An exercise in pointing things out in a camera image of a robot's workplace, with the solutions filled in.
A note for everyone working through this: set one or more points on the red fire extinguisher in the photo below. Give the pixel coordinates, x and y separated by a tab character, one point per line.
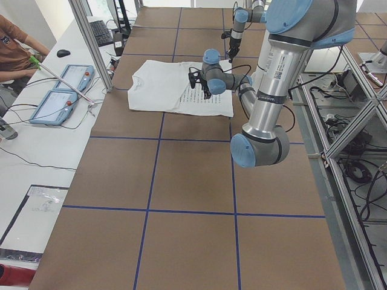
16	276

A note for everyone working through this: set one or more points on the person in orange shirt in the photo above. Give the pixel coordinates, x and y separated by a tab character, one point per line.
16	49

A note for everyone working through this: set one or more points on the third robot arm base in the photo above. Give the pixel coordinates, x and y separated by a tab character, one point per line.
374	62

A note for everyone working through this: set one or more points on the black keyboard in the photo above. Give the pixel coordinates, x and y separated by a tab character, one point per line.
101	33

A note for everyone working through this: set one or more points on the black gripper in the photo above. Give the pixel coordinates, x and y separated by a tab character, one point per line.
204	87
233	45

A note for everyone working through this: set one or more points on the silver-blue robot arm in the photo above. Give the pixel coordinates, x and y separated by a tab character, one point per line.
293	27
253	13

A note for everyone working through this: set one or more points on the white long-sleeve printed shirt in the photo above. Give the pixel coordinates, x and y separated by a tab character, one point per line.
165	87

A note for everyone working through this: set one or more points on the white pillar with base plate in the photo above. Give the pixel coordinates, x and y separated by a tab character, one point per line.
258	75

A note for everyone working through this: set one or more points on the near blue teach pendant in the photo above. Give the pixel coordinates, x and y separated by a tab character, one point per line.
55	107

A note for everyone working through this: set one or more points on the black box with white label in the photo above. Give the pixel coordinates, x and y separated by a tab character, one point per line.
118	43

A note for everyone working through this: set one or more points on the plastic sleeve document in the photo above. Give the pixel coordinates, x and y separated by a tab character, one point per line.
30	228

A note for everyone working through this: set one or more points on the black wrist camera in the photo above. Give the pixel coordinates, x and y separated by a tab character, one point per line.
194	76
226	34

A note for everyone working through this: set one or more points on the metal rod with green tip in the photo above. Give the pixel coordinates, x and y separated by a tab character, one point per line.
34	60

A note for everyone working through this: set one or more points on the aluminium frame post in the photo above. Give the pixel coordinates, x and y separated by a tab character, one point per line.
86	31

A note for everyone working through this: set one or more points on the far blue teach pendant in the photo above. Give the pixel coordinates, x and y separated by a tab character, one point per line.
78	76

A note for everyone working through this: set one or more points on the black computer mouse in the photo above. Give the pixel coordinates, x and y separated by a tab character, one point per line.
62	53

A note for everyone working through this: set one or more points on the blue teach pendant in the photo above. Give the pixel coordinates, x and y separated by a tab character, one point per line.
55	107
78	76

